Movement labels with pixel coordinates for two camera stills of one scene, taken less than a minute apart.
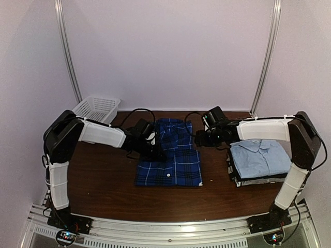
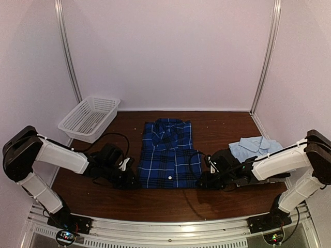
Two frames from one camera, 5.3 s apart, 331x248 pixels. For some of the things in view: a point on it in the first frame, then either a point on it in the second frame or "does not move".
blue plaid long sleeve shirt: [182, 167] does not move
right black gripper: [200, 140] -> [207, 183]
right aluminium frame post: [257, 101] does not move
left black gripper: [156, 155] -> [126, 183]
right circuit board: [274, 237] does not move
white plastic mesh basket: [98, 109] does not move
